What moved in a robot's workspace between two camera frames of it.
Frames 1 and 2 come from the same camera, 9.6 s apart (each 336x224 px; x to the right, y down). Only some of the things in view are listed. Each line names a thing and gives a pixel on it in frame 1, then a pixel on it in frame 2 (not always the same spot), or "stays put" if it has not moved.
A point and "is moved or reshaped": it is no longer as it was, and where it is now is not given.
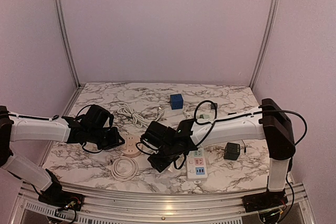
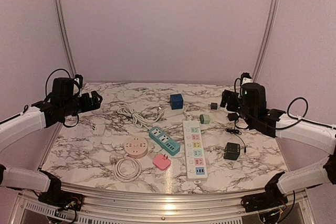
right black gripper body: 169,157 -> 243,111
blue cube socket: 176,101 stays put
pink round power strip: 129,149 is moved or reshaped
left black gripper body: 104,141 -> 71,108
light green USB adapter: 205,116 stays put
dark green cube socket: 231,151 stays put
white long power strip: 196,166 stays put
